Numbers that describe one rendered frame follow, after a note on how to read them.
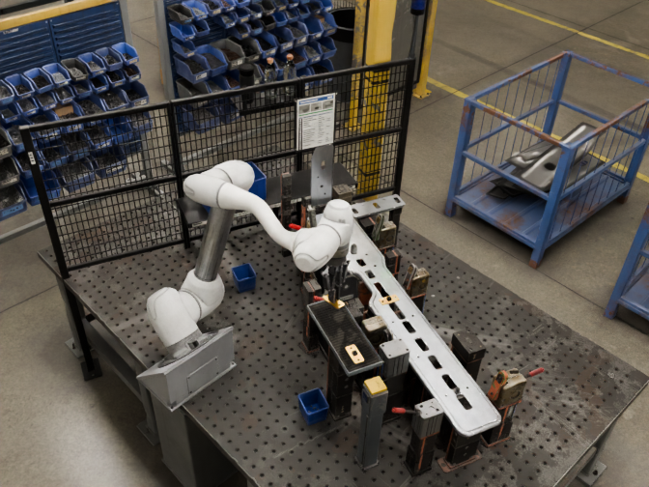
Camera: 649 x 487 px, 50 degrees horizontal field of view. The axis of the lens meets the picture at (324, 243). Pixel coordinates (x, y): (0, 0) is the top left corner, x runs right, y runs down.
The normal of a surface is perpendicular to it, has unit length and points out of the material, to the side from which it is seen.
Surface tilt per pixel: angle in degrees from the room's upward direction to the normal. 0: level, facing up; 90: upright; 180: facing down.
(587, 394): 0
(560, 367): 0
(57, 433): 0
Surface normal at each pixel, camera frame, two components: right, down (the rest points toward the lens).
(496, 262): 0.03, -0.77
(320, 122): 0.41, 0.59
